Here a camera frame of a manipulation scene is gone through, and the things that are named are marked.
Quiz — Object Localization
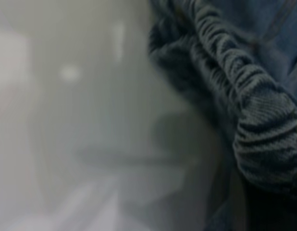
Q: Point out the blue denim shorts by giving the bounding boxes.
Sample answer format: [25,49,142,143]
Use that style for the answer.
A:
[147,0,297,231]

